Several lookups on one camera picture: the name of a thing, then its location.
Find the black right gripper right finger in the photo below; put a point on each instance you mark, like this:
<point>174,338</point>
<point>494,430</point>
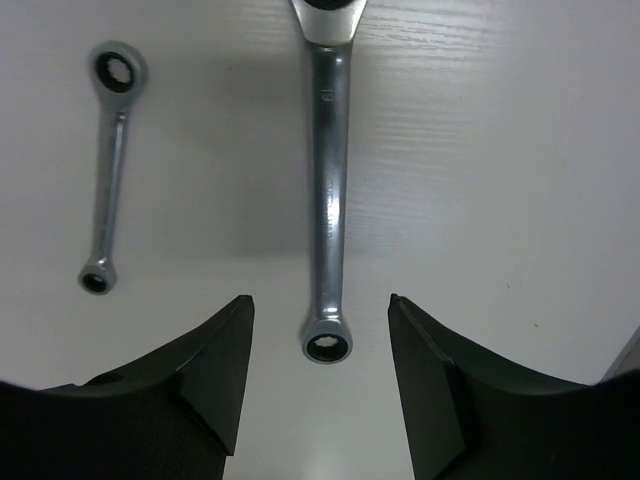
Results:
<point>470,413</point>

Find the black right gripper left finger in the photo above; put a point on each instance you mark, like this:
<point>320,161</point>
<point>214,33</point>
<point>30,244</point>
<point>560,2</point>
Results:
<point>173,413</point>

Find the short silver wrench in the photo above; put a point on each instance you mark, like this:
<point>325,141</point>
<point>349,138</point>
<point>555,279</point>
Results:
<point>119,75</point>

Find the long silver ratchet wrench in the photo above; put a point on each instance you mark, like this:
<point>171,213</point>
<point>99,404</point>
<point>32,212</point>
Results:
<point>328,29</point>

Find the aluminium table frame rail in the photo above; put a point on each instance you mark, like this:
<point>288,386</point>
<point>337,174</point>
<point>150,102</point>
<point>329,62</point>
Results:
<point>627,361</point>

